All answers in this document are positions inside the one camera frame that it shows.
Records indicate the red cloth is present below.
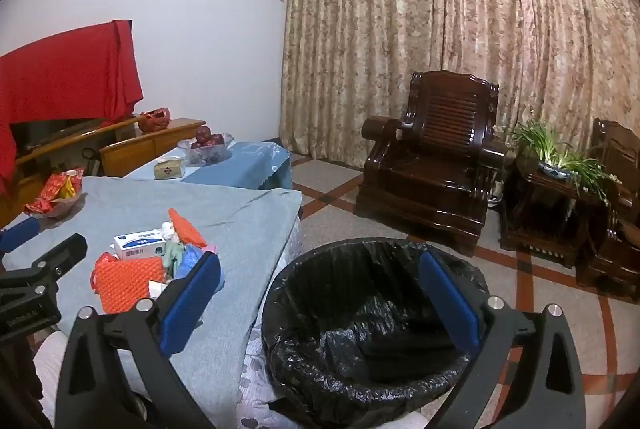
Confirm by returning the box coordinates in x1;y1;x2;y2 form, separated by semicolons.
0;20;145;195

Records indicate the dark wooden armchair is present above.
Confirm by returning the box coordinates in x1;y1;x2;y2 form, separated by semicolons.
354;70;508;257
575;118;640;302

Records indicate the glass dish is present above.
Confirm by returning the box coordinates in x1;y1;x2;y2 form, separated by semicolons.
30;192;83;221

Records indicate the light wooden cabinet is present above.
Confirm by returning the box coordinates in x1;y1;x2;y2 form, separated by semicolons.
0;116;207;230

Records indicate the beige tissue box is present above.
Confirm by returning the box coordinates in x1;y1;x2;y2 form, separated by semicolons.
153;160;186;180

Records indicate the grey-blue tablecloth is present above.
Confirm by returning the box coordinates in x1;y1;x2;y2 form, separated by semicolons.
0;176;302;410

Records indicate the dark wooden side table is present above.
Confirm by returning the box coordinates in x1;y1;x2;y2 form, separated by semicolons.
500;154;608;270

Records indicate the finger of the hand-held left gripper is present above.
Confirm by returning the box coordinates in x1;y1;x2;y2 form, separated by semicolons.
0;216;42;256
0;233;89;291

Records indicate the blue table cover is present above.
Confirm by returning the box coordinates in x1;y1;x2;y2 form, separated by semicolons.
122;140;293;191

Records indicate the potted green plant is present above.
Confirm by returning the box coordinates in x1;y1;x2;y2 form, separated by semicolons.
502;119;623;205

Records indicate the green rubber glove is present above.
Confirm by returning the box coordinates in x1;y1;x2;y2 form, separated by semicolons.
162;239;189;281

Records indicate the red patterned snack packet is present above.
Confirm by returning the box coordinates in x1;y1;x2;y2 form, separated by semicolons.
24;166;86;216

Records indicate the white floral under cloth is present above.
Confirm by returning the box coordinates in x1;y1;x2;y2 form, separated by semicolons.
239;209;307;429

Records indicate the black cable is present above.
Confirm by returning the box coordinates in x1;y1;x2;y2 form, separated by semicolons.
81;147;102;176

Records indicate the red plastic bag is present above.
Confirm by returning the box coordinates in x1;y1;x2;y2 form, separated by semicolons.
137;108;171;133

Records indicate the beige patterned curtain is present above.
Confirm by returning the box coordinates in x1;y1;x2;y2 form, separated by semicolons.
279;0;640;210

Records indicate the square orange foam net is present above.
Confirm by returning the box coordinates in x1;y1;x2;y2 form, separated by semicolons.
90;251;166;314

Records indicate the blue plastic bag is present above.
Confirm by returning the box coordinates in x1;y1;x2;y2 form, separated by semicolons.
175;244;226;292

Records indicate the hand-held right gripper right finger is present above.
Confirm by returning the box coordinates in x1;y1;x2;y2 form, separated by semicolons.
419;251;586;429

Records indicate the white and blue box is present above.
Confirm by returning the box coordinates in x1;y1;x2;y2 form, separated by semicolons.
112;230;168;261

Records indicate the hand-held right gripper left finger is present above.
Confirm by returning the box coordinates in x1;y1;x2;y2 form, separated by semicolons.
55;251;223;429

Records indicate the glass fruit bowl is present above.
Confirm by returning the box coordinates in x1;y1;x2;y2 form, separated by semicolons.
177;132;235;166

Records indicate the bin with black bag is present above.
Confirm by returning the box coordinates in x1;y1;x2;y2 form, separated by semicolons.
261;237;493;429

